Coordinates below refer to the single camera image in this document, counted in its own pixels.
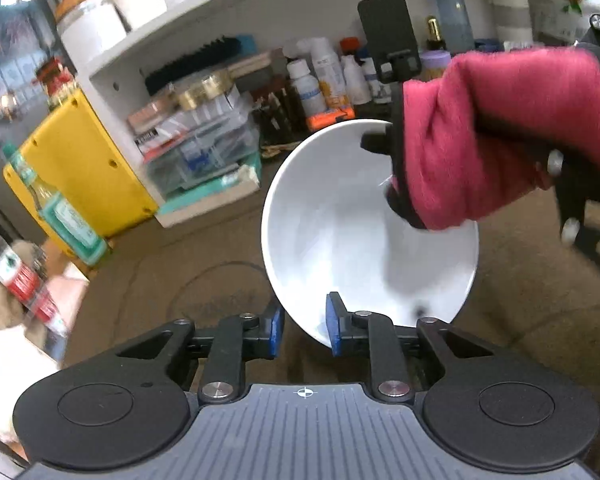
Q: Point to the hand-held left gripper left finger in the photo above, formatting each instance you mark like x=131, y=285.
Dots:
x=277, y=332

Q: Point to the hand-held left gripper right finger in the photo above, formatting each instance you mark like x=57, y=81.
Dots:
x=335, y=327

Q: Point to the white bowl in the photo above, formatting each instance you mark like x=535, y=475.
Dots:
x=330, y=220

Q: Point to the red fleece cloth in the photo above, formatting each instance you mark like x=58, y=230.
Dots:
x=480, y=110

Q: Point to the white striped container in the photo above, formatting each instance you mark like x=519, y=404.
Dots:
x=512, y=7

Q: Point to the teal book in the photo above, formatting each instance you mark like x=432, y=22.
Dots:
x=205, y=197

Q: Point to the blue bottle with metallic cap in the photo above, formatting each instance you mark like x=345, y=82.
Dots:
x=452, y=15

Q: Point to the purple lid jar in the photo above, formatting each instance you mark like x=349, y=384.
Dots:
x=435, y=62

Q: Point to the small gold cap bottle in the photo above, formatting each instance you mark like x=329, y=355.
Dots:
x=434, y=32

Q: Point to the clear plastic storage box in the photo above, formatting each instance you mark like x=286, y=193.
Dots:
x=200, y=140

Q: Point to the orange tool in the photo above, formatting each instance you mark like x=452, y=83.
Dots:
x=327, y=119

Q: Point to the dark tube rack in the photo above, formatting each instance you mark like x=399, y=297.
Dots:
x=277, y=112

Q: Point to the black phone stand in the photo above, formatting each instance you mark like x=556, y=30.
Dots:
x=387, y=25

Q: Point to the green label glass bottle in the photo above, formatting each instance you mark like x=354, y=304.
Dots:
x=70, y=220

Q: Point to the white bottle with blue label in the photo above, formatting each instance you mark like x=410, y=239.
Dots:
x=304, y=90

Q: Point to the small white bottle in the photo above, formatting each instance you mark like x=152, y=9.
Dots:
x=355, y=80

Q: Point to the gold round tin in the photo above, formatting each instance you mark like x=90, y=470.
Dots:
x=205, y=91

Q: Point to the tall white bottle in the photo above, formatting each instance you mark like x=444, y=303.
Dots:
x=328, y=72

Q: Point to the red label water bottle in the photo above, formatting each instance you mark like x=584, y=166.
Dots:
x=25, y=285

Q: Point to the yellow plastic box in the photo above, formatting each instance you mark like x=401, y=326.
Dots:
x=80, y=160

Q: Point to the white cloth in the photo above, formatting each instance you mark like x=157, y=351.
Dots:
x=5, y=375

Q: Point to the black brush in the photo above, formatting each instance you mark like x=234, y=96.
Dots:
x=190, y=62

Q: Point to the white jar with orange lid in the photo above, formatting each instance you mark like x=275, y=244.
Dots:
x=87, y=25

